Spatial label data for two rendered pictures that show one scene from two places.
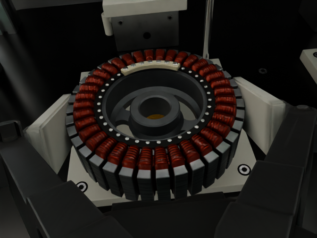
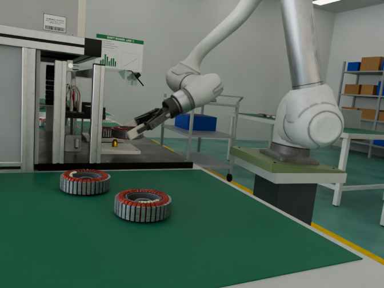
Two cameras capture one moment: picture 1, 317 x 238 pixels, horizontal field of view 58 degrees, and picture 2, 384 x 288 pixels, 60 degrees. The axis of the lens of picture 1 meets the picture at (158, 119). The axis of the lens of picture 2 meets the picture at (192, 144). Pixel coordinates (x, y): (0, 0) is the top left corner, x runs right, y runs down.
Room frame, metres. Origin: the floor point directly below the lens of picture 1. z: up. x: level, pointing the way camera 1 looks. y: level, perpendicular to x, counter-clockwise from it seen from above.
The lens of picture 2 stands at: (0.40, 1.18, 1.00)
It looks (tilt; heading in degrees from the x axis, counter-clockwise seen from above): 9 degrees down; 246
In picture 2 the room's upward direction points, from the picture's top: 5 degrees clockwise
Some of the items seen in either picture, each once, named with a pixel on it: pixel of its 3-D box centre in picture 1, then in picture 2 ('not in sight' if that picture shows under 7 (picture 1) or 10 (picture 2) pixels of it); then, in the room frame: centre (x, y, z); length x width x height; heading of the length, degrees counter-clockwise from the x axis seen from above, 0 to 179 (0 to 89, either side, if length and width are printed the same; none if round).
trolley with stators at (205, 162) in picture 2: not in sight; (196, 133); (-1.31, -2.49, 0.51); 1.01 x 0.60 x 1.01; 92
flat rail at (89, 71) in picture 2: not in sight; (83, 74); (0.27, -0.12, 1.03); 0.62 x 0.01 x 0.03; 92
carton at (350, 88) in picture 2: not in sight; (357, 90); (-5.98, -4.23, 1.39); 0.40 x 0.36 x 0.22; 3
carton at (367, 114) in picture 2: not in sight; (374, 114); (-6.00, -3.73, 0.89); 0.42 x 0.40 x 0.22; 94
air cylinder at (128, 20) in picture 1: (145, 17); (72, 141); (0.32, 0.01, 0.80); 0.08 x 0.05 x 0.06; 92
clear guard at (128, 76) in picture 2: not in sight; (99, 75); (0.19, -0.33, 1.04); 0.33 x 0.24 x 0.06; 2
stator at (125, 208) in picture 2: not in sight; (143, 204); (0.22, 0.56, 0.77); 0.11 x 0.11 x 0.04
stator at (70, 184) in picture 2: not in sight; (86, 181); (0.31, 0.39, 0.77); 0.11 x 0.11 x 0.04
